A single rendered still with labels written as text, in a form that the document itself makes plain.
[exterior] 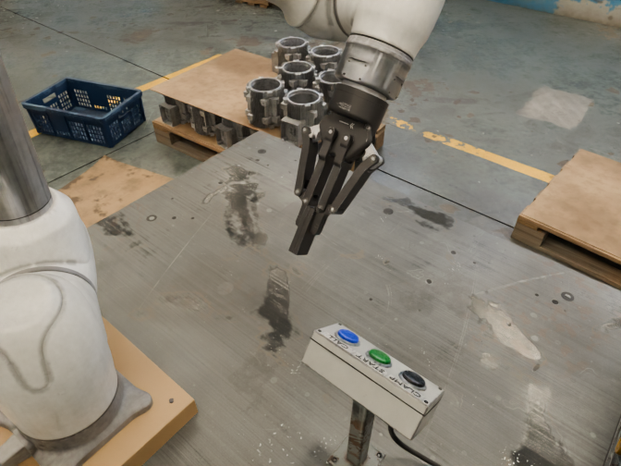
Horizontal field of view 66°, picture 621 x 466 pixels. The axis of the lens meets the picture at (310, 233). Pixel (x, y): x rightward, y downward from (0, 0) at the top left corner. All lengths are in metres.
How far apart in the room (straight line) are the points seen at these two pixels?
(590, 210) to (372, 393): 2.15
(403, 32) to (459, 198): 2.14
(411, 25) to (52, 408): 0.68
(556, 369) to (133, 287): 0.89
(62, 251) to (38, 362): 0.20
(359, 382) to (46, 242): 0.51
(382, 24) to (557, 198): 2.12
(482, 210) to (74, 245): 2.19
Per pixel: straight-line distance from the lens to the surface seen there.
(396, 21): 0.63
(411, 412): 0.60
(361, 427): 0.73
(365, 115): 0.62
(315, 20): 0.74
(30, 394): 0.74
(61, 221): 0.83
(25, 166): 0.79
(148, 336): 1.03
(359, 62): 0.63
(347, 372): 0.62
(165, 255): 1.18
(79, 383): 0.75
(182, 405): 0.88
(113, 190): 2.85
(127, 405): 0.88
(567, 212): 2.59
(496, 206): 2.73
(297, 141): 2.38
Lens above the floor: 1.60
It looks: 42 degrees down
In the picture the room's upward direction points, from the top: straight up
